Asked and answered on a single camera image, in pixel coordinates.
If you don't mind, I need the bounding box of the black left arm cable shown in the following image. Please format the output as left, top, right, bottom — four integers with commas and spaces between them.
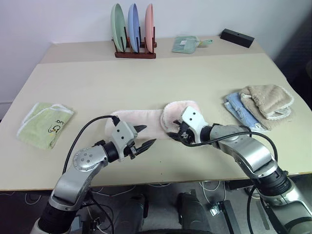
63, 116, 120, 173

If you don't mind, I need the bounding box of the white floor cable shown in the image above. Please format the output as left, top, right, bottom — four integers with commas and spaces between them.
198, 180, 226, 204
91, 184, 137, 198

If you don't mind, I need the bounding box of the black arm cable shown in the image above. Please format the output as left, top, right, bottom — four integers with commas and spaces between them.
63, 116, 120, 173
184, 131, 279, 169

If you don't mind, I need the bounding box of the large dark panel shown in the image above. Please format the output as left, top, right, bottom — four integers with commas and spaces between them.
274, 17, 312, 105

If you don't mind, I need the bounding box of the light blue towel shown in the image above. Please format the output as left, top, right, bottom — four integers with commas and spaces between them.
223, 92, 268, 131

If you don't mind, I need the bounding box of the pink plate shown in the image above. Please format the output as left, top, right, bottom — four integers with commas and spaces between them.
144, 4, 156, 53

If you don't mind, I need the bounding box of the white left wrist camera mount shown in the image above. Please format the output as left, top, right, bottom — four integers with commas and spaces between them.
111, 121, 136, 163

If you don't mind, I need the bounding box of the black metal stand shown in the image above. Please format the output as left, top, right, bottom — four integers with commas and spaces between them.
207, 199, 241, 234

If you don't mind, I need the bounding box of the dark wooden plate rack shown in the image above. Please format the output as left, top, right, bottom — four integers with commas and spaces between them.
111, 25, 156, 59

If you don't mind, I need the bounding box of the green plate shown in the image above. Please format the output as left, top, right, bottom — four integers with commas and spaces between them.
110, 3, 128, 52

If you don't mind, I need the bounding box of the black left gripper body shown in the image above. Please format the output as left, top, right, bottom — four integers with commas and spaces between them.
123, 143, 138, 160

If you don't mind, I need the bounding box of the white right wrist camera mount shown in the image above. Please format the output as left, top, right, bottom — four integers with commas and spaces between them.
181, 106, 208, 144

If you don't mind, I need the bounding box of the green towel with print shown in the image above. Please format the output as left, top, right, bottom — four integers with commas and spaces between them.
16, 102, 75, 150

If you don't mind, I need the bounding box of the dark rounded shape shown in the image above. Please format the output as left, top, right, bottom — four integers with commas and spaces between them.
114, 194, 149, 234
176, 190, 212, 234

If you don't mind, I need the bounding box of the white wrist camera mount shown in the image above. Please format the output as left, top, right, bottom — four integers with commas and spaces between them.
181, 106, 208, 144
111, 121, 136, 163

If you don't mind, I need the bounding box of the teal folded cloth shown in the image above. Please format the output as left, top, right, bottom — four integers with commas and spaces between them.
171, 36, 199, 54

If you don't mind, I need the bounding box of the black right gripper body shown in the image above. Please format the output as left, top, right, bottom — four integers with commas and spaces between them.
177, 121, 196, 145

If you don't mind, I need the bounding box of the beige towel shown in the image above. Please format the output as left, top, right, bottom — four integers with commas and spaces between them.
238, 84, 294, 131

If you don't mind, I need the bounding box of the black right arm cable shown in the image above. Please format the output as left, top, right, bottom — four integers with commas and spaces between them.
184, 131, 279, 169

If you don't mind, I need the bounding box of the black rectangular box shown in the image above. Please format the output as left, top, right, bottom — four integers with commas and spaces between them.
220, 28, 255, 49

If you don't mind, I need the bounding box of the pink towel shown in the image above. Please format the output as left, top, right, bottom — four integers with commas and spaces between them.
104, 99, 203, 141

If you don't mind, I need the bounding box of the blue plate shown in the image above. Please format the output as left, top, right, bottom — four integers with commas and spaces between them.
128, 3, 141, 52

